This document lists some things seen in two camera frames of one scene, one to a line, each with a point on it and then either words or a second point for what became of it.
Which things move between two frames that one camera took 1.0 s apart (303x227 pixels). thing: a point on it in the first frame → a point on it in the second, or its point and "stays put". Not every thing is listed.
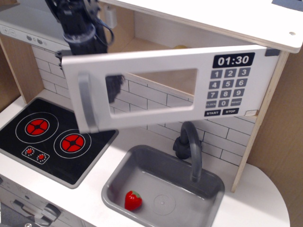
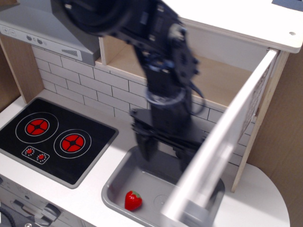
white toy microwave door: [237, 82] → [192, 205]
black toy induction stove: [43, 135] stays put
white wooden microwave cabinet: [165, 26] stays put
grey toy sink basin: [170, 197] stays put
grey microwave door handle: [84, 83] → [197, 213]
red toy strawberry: [133, 201] stays put
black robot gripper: [90, 39] → [169, 119]
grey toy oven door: [19, 207] stays put
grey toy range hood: [32, 21] stays put
